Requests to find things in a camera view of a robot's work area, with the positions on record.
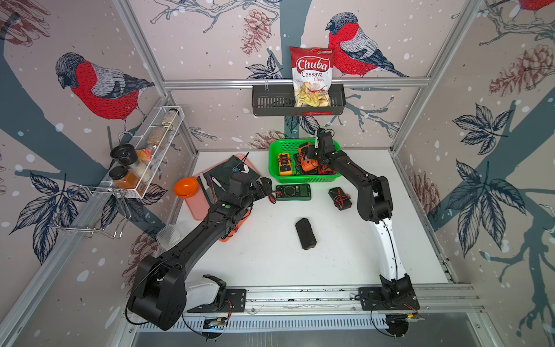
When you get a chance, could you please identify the black-lid spice jar rear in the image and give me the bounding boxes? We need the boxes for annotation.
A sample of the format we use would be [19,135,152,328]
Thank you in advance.
[110,144,139,167]

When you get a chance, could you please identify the black rectangular case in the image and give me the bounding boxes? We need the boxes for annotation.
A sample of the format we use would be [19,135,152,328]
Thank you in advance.
[295,218,317,250]

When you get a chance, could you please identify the green plastic basket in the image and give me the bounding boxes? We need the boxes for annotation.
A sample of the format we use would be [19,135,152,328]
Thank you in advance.
[268,138,341,184]

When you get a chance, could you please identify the small orange-black multimeter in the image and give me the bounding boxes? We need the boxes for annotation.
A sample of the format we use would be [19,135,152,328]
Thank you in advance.
[219,208,251,242]

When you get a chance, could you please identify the pink cutting board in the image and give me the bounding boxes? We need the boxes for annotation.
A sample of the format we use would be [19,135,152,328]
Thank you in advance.
[184,153,245,221]

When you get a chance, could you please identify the yellow multimeter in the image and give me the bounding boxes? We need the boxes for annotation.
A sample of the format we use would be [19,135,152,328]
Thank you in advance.
[277,153,293,176]

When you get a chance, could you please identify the large orange multimeter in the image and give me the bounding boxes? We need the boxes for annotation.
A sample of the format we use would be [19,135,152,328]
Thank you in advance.
[296,142,319,175]

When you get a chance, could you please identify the black-lid spice jar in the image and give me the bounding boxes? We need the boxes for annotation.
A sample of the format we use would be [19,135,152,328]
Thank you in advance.
[110,144,139,167]
[108,166,140,189]

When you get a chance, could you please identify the Chuba cassava chips bag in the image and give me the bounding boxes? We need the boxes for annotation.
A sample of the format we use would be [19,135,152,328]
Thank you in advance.
[290,47,334,107]

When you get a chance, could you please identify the black-lid spice jar front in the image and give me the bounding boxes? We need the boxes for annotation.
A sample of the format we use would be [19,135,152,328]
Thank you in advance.
[108,166,140,189]

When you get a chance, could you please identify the black wall-mounted basket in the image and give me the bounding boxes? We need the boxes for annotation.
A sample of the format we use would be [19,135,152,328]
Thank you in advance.
[251,83,347,117]

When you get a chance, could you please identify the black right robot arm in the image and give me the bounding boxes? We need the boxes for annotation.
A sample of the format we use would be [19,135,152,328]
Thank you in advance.
[307,128,413,307]

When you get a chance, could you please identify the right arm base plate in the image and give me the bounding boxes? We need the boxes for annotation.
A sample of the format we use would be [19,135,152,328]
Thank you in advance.
[354,286,421,312]

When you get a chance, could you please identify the knife on cutting board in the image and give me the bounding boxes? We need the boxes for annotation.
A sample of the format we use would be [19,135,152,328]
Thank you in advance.
[199,172,218,205]

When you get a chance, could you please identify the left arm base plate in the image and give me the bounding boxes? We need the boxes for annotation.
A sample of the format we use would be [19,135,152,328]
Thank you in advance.
[187,289,247,313]

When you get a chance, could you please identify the red multimeter with leads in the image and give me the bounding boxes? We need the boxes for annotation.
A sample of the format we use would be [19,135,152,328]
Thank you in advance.
[317,163,336,175]

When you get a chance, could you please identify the clear plastic cup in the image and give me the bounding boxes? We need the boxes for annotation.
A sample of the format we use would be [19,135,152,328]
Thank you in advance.
[156,224,184,251]

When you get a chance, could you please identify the dark green cloth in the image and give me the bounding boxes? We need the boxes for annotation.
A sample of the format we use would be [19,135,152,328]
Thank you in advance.
[203,156,260,201]

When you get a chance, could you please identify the dark green multimeter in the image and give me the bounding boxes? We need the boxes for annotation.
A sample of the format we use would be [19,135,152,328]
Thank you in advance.
[269,184,312,203]

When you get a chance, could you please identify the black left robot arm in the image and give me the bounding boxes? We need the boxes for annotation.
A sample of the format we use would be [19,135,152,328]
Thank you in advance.
[125,172,273,331]

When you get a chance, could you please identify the white wire spice rack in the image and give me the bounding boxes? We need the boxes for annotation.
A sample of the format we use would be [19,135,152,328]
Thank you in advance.
[85,106,184,200]

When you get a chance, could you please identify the small black multimeter with leads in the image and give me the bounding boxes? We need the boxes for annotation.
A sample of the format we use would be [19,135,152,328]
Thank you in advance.
[328,187,352,211]

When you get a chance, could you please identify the orange plastic bowl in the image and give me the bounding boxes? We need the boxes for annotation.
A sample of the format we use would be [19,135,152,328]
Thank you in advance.
[173,177,199,199]

